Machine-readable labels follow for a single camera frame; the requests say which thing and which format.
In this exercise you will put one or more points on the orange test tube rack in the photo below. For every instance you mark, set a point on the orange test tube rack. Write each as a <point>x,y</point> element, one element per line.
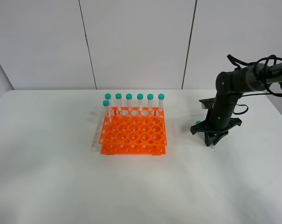
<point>134,132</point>

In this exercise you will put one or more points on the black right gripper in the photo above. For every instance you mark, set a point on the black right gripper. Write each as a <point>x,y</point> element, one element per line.
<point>214,135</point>

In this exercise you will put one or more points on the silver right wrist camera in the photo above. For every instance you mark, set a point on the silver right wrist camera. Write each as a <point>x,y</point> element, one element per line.
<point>207,103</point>

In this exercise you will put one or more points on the second row left tube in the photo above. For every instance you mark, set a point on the second row left tube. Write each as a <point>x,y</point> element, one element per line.
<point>107,112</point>

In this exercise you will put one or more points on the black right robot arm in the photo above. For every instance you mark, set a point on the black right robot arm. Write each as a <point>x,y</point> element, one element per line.
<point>246,80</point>

